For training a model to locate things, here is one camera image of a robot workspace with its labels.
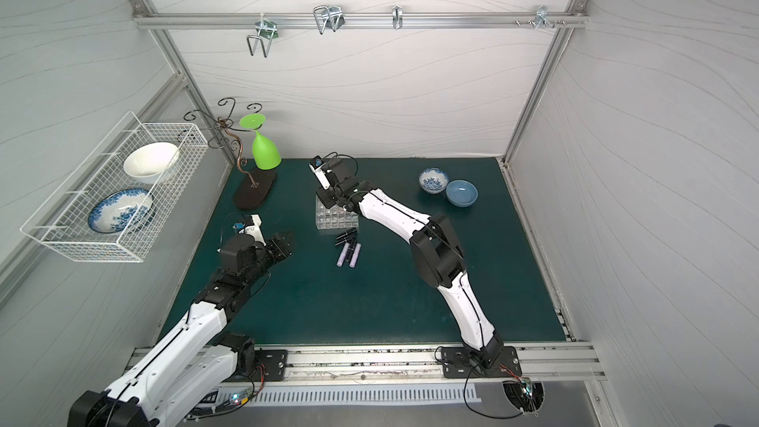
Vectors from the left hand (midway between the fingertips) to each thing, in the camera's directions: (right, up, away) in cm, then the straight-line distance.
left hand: (289, 234), depth 82 cm
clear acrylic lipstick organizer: (+9, +3, +20) cm, 22 cm away
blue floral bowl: (+45, +16, +30) cm, 57 cm away
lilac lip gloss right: (+17, -9, +11) cm, 22 cm away
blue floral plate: (-32, +8, -17) cm, 37 cm away
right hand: (+8, +15, +11) cm, 20 cm away
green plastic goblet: (-11, +23, +10) cm, 27 cm away
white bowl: (-35, +20, -6) cm, 41 cm away
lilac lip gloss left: (+13, -9, +11) cm, 19 cm away
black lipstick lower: (+13, -5, +14) cm, 20 cm away
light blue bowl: (+55, +11, +26) cm, 62 cm away
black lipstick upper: (+12, -3, +15) cm, 19 cm away
